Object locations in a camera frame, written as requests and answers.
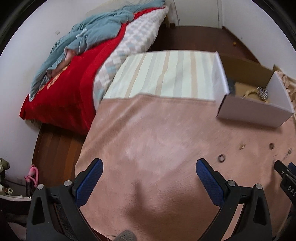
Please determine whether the silver pendant necklace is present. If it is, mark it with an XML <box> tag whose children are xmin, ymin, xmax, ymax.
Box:
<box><xmin>272</xmin><ymin>148</ymin><xmax>293</xmax><ymax>165</ymax></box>

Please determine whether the silver chain bracelet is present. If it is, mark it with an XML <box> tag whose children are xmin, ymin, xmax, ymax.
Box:
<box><xmin>256</xmin><ymin>86</ymin><xmax>269</xmax><ymax>102</ymax></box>

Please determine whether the black smart watch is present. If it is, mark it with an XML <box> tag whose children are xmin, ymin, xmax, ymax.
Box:
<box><xmin>227</xmin><ymin>78</ymin><xmax>236</xmax><ymax>95</ymax></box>

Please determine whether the pink slipper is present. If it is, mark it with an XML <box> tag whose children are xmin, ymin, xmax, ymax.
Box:
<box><xmin>24</xmin><ymin>165</ymin><xmax>39</xmax><ymax>188</ymax></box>

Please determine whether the red blanket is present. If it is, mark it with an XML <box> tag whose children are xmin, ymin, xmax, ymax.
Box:
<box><xmin>20</xmin><ymin>8</ymin><xmax>159</xmax><ymax>135</ymax></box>

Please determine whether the pink and striped table cloth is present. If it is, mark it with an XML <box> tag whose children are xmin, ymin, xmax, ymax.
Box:
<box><xmin>75</xmin><ymin>51</ymin><xmax>295</xmax><ymax>240</ymax></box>

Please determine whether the white cardboard box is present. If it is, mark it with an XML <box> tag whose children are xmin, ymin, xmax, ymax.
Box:
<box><xmin>212</xmin><ymin>52</ymin><xmax>295</xmax><ymax>128</ymax></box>

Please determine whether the checkered mattress sheet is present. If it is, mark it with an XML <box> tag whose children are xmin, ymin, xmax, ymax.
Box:
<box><xmin>92</xmin><ymin>6</ymin><xmax>169</xmax><ymax>109</ymax></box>

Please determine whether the blue-grey quilt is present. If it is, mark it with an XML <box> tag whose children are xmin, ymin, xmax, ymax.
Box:
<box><xmin>29</xmin><ymin>1</ymin><xmax>165</xmax><ymax>101</ymax></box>

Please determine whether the white door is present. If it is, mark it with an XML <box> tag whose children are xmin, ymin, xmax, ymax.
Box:
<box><xmin>173</xmin><ymin>0</ymin><xmax>222</xmax><ymax>29</ymax></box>

